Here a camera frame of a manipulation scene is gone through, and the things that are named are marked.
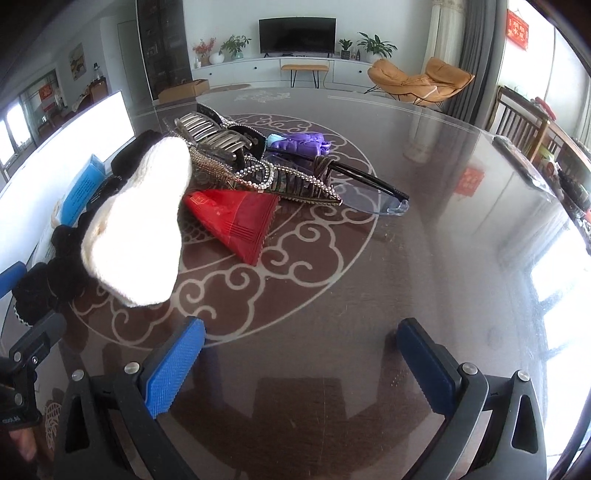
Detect black framed glasses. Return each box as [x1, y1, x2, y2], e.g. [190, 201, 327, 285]
[259, 152, 410, 217]

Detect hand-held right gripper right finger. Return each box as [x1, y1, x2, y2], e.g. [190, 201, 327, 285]
[397, 318, 548, 480]

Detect dark bookshelf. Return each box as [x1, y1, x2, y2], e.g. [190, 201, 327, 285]
[136, 0, 192, 100]

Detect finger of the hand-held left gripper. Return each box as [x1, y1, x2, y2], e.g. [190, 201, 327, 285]
[0, 261, 27, 301]
[8, 311, 68, 370]

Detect green potted plant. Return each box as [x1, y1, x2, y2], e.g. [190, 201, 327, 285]
[221, 34, 252, 62]

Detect large leafy potted plant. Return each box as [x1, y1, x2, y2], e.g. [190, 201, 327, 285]
[356, 31, 398, 64]

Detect framed wall picture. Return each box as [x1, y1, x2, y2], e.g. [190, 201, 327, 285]
[69, 43, 87, 76]

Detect black remote control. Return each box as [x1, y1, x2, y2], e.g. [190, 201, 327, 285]
[493, 136, 555, 197]

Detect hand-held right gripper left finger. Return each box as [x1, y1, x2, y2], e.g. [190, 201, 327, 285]
[54, 316, 206, 480]

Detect white knitted glove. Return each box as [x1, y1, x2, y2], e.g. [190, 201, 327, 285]
[81, 136, 194, 308]

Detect brown hair tie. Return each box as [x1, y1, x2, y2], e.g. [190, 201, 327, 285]
[311, 156, 335, 183]

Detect black television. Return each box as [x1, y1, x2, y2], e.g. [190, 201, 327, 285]
[259, 17, 337, 56]

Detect red wall poster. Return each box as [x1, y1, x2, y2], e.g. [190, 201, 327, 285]
[506, 9, 529, 49]

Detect dark wooden chair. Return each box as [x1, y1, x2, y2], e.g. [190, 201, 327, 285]
[494, 85, 550, 160]

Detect red flowers in white vase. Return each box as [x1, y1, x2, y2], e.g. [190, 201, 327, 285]
[193, 39, 225, 65]

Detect wooden bench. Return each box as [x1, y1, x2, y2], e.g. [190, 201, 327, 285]
[281, 63, 330, 88]

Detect cardboard box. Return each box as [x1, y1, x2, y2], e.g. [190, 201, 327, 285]
[158, 79, 209, 104]

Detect dark patterned glass desktop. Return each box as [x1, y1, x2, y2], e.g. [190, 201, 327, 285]
[0, 85, 591, 480]

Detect rhinestone hair clip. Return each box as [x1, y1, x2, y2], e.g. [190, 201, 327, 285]
[189, 152, 342, 206]

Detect purple toy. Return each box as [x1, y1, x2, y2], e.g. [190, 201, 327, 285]
[265, 130, 332, 160]

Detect cluttered wooden table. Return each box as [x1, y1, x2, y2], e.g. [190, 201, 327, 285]
[531, 97, 591, 222]

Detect black fuzzy cloth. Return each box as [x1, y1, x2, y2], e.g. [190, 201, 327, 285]
[11, 129, 162, 326]

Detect orange lounge chair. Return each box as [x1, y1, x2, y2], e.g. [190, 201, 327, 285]
[367, 58, 475, 109]

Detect white television cabinet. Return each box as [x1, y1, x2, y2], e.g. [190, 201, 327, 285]
[191, 55, 398, 90]

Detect red snack packet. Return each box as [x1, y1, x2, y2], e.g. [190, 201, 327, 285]
[182, 188, 281, 266]

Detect grey curtain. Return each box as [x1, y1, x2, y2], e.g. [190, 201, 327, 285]
[443, 0, 509, 125]

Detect blue box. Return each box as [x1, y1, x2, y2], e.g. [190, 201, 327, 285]
[60, 154, 107, 224]

